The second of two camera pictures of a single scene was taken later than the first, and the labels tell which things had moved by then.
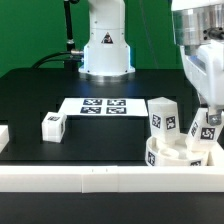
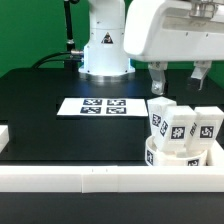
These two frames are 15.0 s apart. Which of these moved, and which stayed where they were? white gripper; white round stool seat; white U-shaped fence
Moved: white gripper
Stayed: white U-shaped fence; white round stool seat
